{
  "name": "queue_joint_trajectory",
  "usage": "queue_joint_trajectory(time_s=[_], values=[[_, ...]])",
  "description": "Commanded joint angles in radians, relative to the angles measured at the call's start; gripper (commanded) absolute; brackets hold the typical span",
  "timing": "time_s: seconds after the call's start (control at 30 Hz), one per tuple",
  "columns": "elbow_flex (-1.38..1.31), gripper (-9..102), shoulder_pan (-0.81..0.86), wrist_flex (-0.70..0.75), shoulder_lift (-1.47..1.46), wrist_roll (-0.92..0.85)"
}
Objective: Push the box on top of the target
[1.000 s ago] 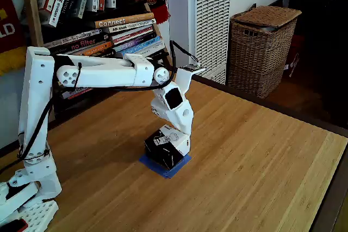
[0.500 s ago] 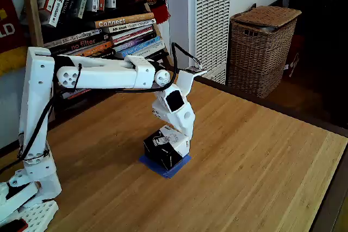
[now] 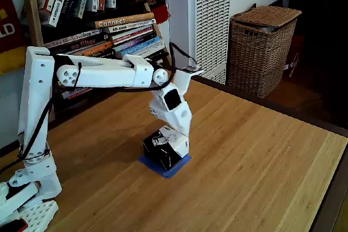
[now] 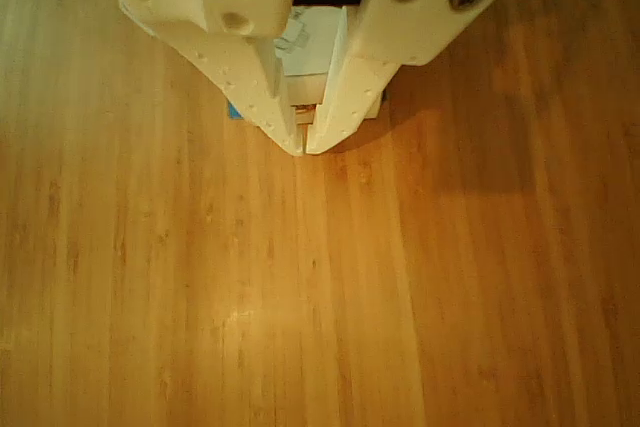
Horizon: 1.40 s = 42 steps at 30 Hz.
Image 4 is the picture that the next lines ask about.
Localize black and white cardboard box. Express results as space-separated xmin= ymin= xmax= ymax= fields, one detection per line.
xmin=272 ymin=5 xmax=389 ymax=127

